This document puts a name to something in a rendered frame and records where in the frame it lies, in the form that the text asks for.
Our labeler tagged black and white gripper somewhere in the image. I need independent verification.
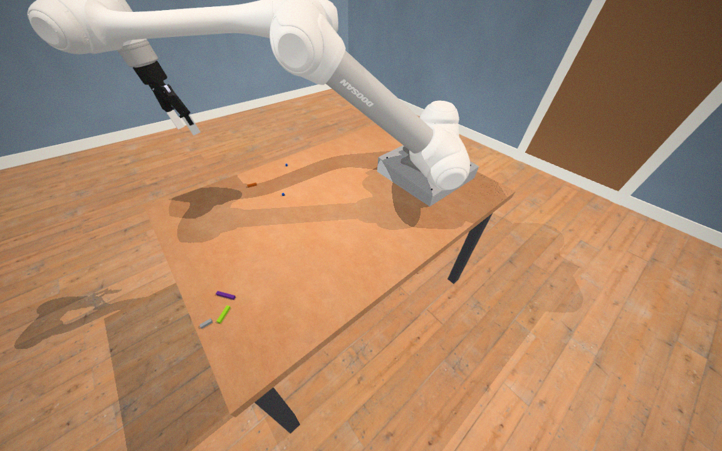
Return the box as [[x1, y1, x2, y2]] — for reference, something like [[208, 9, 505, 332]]
[[133, 61, 200, 135]]

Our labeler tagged purple rod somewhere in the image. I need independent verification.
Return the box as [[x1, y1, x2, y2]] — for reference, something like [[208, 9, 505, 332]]
[[216, 291, 236, 300]]

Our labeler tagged lime green rod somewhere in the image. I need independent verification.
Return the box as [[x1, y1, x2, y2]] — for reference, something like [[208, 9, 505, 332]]
[[217, 306, 231, 323]]

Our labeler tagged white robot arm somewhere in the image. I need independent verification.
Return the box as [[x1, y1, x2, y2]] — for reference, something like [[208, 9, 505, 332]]
[[28, 0, 470, 190]]

